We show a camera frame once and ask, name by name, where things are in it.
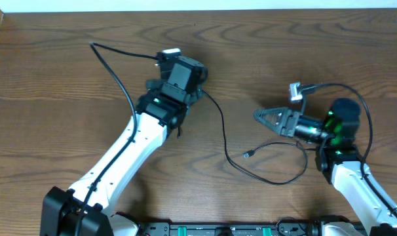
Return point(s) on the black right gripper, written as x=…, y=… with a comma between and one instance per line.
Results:
x=287, y=122

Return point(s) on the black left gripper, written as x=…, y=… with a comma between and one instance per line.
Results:
x=152, y=84

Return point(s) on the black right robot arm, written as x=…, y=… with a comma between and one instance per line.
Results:
x=338, y=159

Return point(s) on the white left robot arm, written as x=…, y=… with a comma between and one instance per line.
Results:
x=87, y=207

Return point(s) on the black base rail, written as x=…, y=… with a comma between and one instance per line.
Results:
x=286, y=227

